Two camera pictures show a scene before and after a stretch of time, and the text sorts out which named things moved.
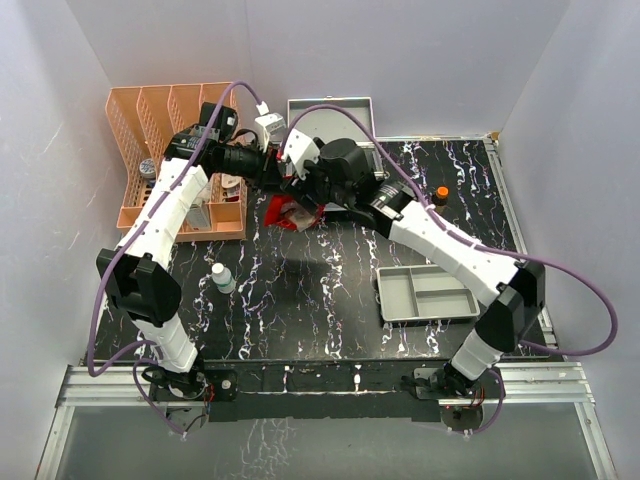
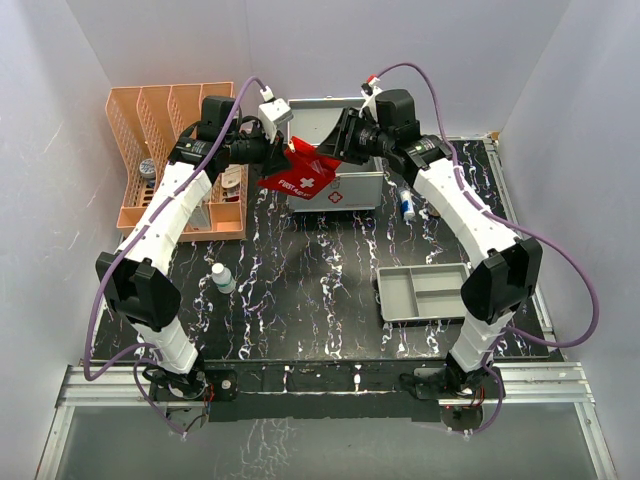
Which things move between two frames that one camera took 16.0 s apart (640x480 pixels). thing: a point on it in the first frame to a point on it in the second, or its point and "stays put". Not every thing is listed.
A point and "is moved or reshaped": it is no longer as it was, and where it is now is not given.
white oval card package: (231, 187) stays put
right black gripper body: (316, 188) to (370, 142)
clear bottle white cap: (223, 279) stays put
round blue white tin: (147, 168) stays put
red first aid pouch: (293, 212) is moved or reshaped
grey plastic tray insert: (423, 292) stays put
